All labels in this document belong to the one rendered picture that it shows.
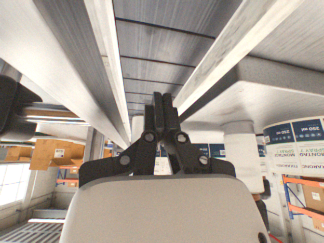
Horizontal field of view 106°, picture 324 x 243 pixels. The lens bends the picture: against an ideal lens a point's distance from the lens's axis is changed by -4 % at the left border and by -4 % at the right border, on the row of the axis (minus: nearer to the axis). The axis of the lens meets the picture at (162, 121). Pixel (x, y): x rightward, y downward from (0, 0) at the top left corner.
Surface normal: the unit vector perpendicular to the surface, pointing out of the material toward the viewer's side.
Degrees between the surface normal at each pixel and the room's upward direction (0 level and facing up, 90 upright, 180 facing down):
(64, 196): 90
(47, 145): 89
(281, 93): 0
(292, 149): 90
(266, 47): 0
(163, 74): 0
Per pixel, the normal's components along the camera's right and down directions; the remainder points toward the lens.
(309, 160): -0.76, -0.18
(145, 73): 0.00, 0.96
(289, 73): 0.20, -0.26
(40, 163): -0.05, -0.43
